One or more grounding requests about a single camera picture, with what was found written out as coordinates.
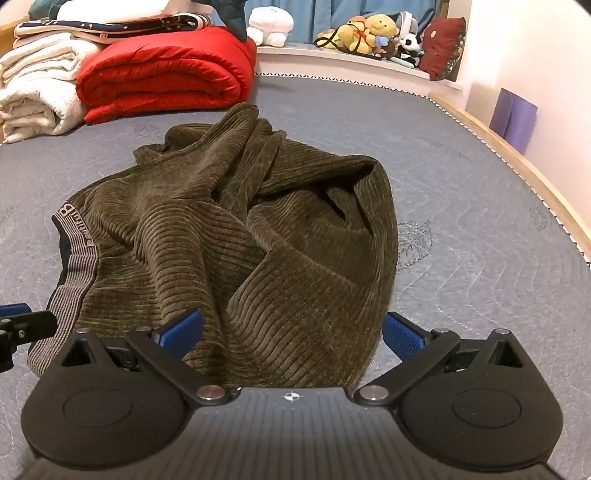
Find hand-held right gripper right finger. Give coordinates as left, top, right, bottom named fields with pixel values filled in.
left=353, top=311, right=527, bottom=408

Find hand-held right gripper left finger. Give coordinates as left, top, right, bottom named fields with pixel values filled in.
left=61, top=308, right=230, bottom=409

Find olive corduroy pants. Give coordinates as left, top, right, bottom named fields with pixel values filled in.
left=28, top=102, right=400, bottom=391

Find cream fluffy rolled blanket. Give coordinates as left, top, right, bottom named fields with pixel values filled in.
left=0, top=76, right=88, bottom=144

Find white folded blanket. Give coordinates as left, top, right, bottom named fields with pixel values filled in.
left=0, top=32, right=100, bottom=86

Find red folded quilt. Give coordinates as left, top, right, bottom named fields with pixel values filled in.
left=75, top=25, right=258, bottom=125

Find white window ledge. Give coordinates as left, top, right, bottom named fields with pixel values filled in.
left=255, top=41, right=462, bottom=97

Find panda plush toy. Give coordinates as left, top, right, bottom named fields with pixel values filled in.
left=398, top=34, right=426, bottom=68

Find dark red cushion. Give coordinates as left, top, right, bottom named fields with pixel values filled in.
left=418, top=17, right=467, bottom=81

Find navy patterned blanket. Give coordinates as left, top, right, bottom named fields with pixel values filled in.
left=14, top=13, right=213, bottom=47

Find yellow bear plush toy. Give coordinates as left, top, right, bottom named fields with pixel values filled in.
left=355, top=14, right=400, bottom=49

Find white pillow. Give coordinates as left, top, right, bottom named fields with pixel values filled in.
left=55, top=0, right=218, bottom=24

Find white plush toy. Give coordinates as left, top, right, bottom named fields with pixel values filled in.
left=246, top=6, right=295, bottom=48

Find blue curtain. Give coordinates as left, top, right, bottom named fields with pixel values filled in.
left=245, top=0, right=439, bottom=44

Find yellow plush toy black strap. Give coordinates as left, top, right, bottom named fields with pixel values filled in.
left=314, top=22, right=370, bottom=55

